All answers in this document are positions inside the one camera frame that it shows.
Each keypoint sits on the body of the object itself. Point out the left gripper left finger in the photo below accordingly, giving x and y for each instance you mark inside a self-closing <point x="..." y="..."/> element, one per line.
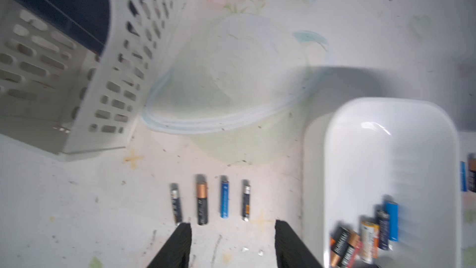
<point x="175" y="253"/>

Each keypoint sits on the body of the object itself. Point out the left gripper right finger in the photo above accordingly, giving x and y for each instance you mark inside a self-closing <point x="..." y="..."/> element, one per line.
<point x="291" y="252"/>

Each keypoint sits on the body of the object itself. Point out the dark grey battery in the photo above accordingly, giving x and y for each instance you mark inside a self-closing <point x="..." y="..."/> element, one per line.
<point x="176" y="204"/>

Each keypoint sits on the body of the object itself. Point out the black copper battery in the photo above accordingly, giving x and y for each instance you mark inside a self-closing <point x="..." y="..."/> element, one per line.
<point x="202" y="203"/>
<point x="471" y="172"/>

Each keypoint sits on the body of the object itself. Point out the small blue battery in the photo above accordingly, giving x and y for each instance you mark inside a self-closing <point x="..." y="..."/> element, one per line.
<point x="224" y="209"/>

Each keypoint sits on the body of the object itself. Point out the white plastic storage box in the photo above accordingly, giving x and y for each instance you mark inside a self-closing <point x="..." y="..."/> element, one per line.
<point x="373" y="149"/>

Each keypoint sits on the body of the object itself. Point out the black Duracell battery in box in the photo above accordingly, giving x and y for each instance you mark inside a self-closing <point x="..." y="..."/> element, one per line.
<point x="338" y="247"/>

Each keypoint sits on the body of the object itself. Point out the dark navy battery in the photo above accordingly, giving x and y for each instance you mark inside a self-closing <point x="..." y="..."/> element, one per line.
<point x="383" y="222"/>

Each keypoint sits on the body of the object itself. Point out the large blue battery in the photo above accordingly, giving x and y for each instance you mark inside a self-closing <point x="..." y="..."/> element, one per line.
<point x="392" y="208"/>

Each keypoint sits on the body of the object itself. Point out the white perforated file organizer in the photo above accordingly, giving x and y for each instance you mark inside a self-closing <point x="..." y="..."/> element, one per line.
<point x="61" y="98"/>

